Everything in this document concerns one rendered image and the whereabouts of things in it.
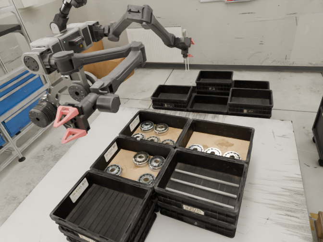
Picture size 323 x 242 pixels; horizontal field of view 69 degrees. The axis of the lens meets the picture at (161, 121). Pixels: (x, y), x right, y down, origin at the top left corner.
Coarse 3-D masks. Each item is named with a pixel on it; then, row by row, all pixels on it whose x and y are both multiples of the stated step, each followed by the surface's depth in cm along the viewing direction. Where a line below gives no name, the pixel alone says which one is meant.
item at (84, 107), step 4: (84, 100) 79; (64, 104) 74; (68, 104) 74; (72, 104) 74; (76, 104) 73; (80, 104) 73; (84, 104) 78; (88, 104) 79; (92, 104) 80; (76, 108) 75; (80, 108) 74; (84, 108) 77; (88, 108) 78; (80, 112) 74; (84, 112) 75; (88, 112) 78; (92, 112) 80; (88, 116) 78; (76, 120) 76; (72, 124) 79; (76, 124) 80; (88, 124) 78; (88, 128) 79
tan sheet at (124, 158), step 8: (120, 152) 153; (128, 152) 152; (136, 152) 151; (112, 160) 148; (120, 160) 147; (128, 160) 146; (128, 168) 141; (136, 168) 140; (144, 168) 139; (128, 176) 136; (136, 176) 135
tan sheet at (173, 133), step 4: (172, 128) 166; (176, 128) 166; (136, 132) 168; (140, 132) 167; (152, 132) 166; (168, 132) 164; (172, 132) 163; (176, 132) 163; (180, 132) 162; (148, 136) 162; (160, 136) 161; (164, 136) 160; (168, 136) 160; (172, 136) 159; (176, 136) 159; (160, 140) 158
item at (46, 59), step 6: (48, 48) 123; (42, 54) 121; (48, 54) 121; (42, 60) 120; (48, 60) 120; (54, 60) 119; (42, 66) 122; (48, 66) 121; (54, 66) 121; (48, 72) 124
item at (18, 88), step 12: (24, 72) 278; (12, 84) 264; (24, 84) 278; (36, 84) 295; (0, 96) 254; (12, 96) 267; (24, 96) 281; (0, 108) 255; (24, 108) 281; (12, 120) 269; (24, 120) 284; (12, 132) 271
